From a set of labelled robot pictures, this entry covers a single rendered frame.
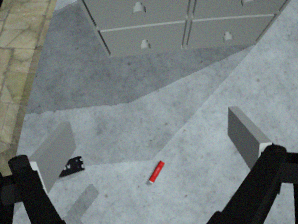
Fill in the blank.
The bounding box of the black nine-volt battery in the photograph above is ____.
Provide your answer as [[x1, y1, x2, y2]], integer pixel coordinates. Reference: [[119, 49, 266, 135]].
[[59, 156, 85, 177]]

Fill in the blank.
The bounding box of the small grey chest of drawers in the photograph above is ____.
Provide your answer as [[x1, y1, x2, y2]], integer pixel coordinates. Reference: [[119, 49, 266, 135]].
[[77, 0, 291, 58]]

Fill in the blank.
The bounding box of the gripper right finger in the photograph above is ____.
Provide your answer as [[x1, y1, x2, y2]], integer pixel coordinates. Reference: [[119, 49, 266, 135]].
[[206, 106, 298, 224]]

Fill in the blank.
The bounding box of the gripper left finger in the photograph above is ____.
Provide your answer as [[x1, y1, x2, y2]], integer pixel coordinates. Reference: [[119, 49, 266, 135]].
[[0, 121, 77, 224]]

